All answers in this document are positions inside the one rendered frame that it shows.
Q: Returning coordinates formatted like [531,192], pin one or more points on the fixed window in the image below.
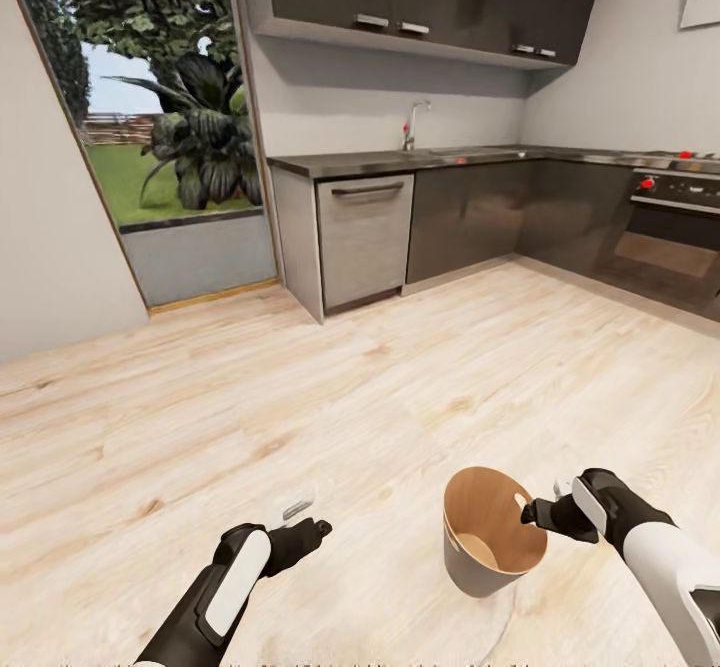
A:
[159,97]

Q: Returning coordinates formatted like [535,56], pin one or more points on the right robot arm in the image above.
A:
[679,575]

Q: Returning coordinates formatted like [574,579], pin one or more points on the trash can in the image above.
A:
[486,547]

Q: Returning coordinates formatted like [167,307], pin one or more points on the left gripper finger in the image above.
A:
[324,529]

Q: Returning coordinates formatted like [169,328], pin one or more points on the oven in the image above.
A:
[667,228]

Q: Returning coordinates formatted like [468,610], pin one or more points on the drop in sink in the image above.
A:
[459,150]

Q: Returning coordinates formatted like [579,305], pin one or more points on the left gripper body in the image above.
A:
[301,540]

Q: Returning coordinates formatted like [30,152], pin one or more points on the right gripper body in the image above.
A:
[552,516]

